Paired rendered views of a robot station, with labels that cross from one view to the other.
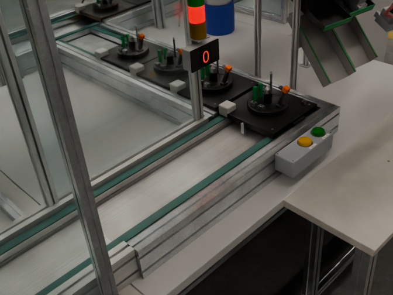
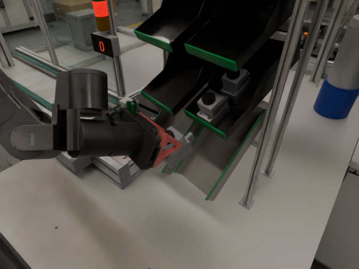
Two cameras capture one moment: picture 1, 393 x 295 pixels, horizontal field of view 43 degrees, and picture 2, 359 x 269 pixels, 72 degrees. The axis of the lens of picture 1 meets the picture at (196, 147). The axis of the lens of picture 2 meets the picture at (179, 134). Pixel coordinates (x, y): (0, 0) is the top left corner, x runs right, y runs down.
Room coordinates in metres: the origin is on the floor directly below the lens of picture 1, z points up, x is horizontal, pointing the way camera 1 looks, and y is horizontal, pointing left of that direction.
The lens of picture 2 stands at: (1.55, -1.07, 1.54)
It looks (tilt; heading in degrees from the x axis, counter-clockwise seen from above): 39 degrees down; 80
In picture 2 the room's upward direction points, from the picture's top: straight up
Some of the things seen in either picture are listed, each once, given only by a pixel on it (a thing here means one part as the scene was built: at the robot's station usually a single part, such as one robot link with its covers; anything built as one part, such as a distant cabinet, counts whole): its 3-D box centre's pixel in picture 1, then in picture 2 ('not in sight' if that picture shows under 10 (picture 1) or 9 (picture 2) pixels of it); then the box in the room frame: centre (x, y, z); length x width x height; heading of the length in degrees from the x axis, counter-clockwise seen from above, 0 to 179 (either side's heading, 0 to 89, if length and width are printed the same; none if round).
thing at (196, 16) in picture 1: (196, 13); (100, 8); (1.43, -0.03, 1.33); 0.05 x 0.05 x 0.05
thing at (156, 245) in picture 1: (249, 175); (55, 125); (1.17, -0.15, 0.91); 0.89 x 0.06 x 0.11; 132
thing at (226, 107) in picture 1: (227, 109); (126, 103); (1.48, -0.12, 0.97); 0.05 x 0.05 x 0.04; 42
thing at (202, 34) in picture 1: (197, 28); (102, 22); (1.43, -0.03, 1.28); 0.05 x 0.05 x 0.05
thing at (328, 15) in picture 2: not in sight; (319, 13); (5.18, 3.68, 0.36); 0.60 x 0.40 x 0.15; 133
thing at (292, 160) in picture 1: (304, 150); (65, 149); (1.25, -0.33, 0.93); 0.21 x 0.07 x 0.06; 132
